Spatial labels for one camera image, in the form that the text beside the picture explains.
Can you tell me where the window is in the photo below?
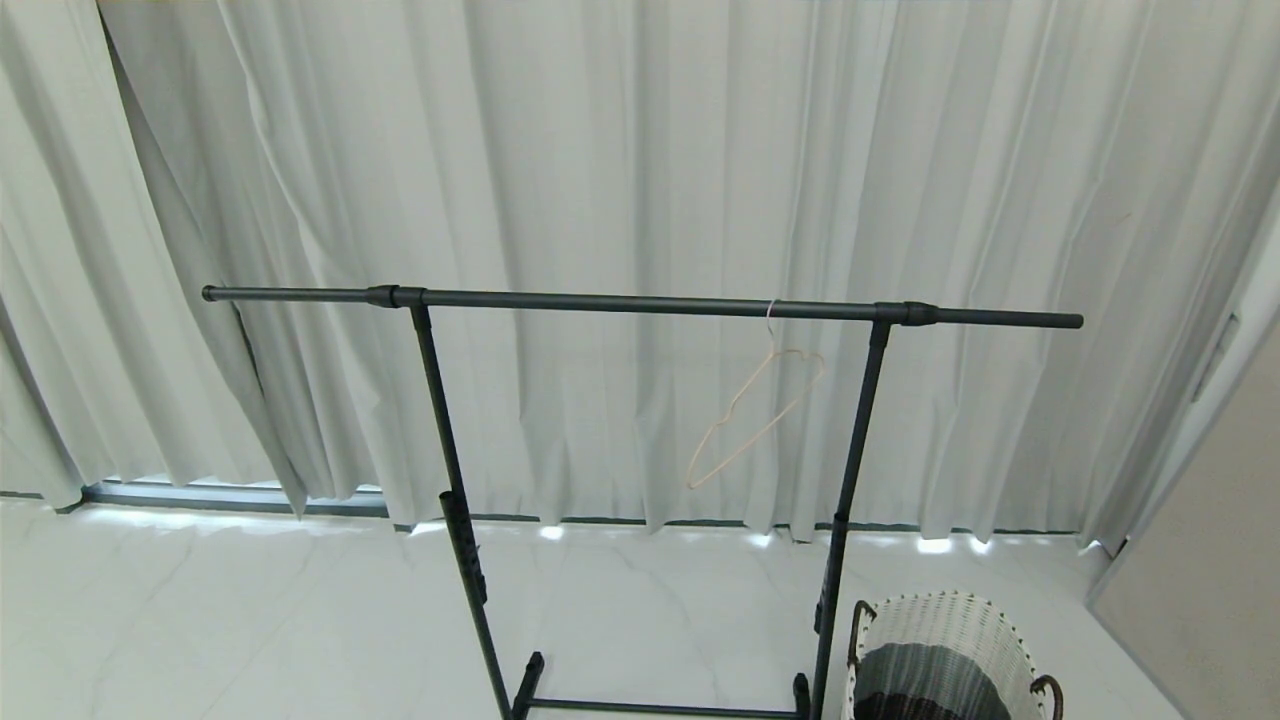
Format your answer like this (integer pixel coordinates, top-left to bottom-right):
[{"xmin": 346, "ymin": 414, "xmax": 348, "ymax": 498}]
[{"xmin": 0, "ymin": 480, "xmax": 1081, "ymax": 536}]

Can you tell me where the pink clothes hanger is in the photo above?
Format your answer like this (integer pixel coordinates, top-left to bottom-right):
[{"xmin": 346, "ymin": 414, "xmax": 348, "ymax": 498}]
[{"xmin": 686, "ymin": 300, "xmax": 827, "ymax": 491}]

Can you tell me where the black clothes rack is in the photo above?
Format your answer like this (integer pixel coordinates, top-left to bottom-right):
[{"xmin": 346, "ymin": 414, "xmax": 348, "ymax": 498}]
[{"xmin": 201, "ymin": 284, "xmax": 1085, "ymax": 720}]

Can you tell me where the white laundry basket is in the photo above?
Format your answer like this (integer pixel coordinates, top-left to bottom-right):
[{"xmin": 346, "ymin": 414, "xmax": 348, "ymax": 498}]
[{"xmin": 842, "ymin": 592, "xmax": 1065, "ymax": 720}]

